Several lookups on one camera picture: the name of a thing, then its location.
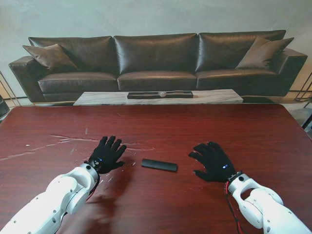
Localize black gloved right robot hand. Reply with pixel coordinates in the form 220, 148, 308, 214
188, 141, 236, 183

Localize brown sofa cushion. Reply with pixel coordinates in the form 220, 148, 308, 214
235, 36, 295, 70
22, 43, 80, 72

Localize white marble coffee table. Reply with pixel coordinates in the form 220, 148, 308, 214
73, 88, 244, 107

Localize dark brown leather sofa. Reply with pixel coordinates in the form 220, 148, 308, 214
8, 29, 308, 103

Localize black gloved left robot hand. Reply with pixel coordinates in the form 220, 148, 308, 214
87, 136, 127, 175

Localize red black right arm cables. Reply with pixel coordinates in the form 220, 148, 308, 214
224, 181, 248, 234

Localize red black arm cables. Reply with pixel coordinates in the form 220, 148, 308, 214
85, 179, 100, 202
224, 181, 248, 234

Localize black remote control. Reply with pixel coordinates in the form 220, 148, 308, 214
141, 158, 178, 173

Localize red black left arm cables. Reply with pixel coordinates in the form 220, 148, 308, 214
85, 179, 100, 202

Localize black rectangular tray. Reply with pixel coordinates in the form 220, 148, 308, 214
127, 90, 194, 99

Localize thin metal side table frame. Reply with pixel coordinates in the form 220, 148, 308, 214
289, 72, 312, 102
0, 70, 25, 108

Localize black leather seat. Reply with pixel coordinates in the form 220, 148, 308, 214
0, 94, 11, 120

